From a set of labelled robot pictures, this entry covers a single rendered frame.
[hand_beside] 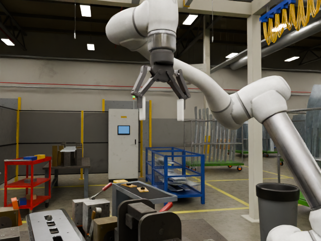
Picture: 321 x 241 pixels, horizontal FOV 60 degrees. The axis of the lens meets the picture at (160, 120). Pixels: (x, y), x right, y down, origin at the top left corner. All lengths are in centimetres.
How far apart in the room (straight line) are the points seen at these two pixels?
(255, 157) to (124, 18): 396
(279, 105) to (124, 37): 65
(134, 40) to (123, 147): 676
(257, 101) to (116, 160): 669
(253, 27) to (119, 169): 490
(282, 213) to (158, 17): 310
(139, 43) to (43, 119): 771
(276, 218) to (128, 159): 490
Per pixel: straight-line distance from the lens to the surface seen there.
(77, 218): 152
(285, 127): 119
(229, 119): 123
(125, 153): 769
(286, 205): 366
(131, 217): 89
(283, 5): 440
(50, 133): 857
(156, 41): 87
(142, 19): 92
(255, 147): 468
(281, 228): 121
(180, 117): 90
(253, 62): 479
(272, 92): 121
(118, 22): 99
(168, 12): 89
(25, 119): 871
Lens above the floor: 142
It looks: 2 degrees up
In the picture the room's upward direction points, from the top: straight up
